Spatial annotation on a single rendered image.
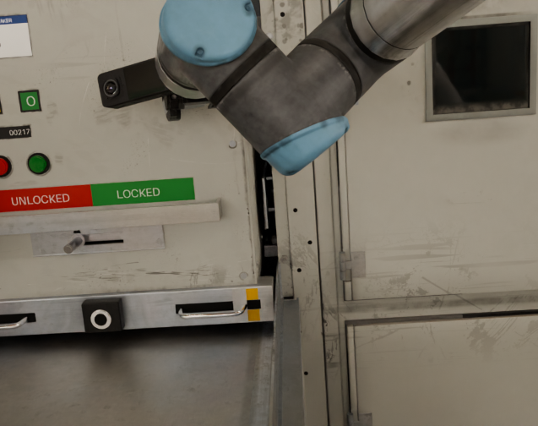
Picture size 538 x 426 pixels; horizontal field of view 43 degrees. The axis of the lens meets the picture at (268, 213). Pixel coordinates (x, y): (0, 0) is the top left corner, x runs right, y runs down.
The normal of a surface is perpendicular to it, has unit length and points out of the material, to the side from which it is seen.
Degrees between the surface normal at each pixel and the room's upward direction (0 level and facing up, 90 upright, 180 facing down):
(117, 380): 0
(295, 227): 90
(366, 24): 107
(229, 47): 71
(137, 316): 90
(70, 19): 90
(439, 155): 90
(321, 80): 64
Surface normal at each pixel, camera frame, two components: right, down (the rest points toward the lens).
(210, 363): -0.07, -0.97
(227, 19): 0.14, -0.12
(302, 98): 0.39, -0.25
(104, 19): -0.03, 0.22
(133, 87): -0.34, 0.07
